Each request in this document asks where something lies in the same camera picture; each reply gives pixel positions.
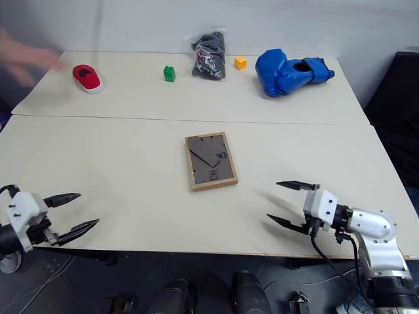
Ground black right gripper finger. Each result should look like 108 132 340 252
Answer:
276 180 321 192
266 213 310 235

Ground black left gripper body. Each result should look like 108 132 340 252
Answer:
27 214 60 248

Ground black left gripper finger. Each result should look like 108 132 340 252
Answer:
52 218 100 247
43 192 82 209

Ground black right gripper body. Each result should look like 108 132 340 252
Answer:
303 212 329 237

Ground person's bare hand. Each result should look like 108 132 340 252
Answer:
0 28 67 86

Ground white grey rounded object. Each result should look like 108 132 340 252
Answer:
0 251 23 274

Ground dark rounded shape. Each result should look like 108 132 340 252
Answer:
231 270 273 314
153 277 198 314

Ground blue white printed packet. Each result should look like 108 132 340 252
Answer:
336 292 374 314

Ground blue boxing glove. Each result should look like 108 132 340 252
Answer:
254 48 336 98

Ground red and white computer mouse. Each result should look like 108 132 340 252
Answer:
71 63 105 96

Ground clear bag with black items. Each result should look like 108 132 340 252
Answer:
183 27 228 83

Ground green toy block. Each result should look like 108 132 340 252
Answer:
162 65 178 83

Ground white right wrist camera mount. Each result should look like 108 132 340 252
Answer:
302 188 340 233

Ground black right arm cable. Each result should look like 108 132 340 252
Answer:
308 228 376 310

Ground black metal floor bracket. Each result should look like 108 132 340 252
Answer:
289 290 312 314
104 292 140 314

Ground wooden picture frame face-down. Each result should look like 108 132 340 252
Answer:
184 131 239 192

